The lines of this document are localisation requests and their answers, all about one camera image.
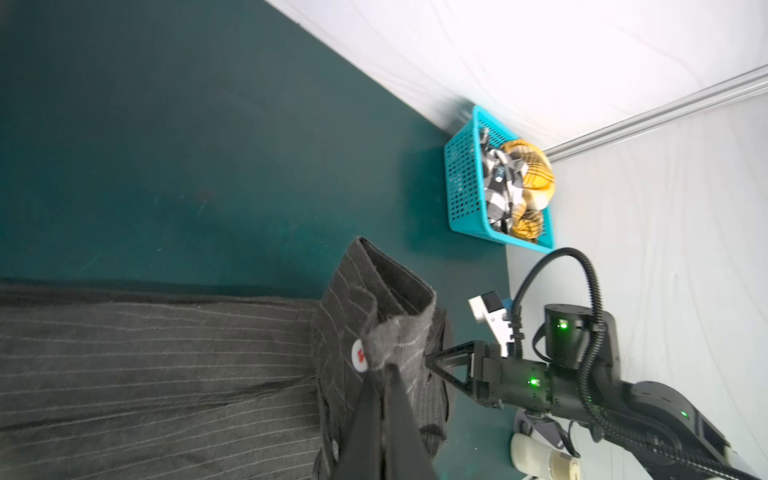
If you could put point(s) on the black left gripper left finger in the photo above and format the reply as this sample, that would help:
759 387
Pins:
361 453

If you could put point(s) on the dark grey striped shirt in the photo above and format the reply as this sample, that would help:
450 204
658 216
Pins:
99 384

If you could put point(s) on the white tape roll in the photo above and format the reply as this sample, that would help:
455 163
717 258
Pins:
541 461

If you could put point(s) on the yellow plaid shirt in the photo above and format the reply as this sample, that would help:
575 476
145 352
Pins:
532 188

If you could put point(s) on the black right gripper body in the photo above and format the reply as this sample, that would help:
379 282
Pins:
497 381

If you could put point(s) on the black white plaid shirt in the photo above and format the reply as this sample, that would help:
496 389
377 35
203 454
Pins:
503 175

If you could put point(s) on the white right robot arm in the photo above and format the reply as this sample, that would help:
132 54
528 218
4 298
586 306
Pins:
578 379

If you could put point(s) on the teal plastic basket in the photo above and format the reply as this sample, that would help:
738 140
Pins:
467 212

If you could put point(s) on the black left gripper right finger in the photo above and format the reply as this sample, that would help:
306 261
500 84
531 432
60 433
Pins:
405 456

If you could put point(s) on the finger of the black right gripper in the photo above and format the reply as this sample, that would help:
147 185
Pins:
455 366

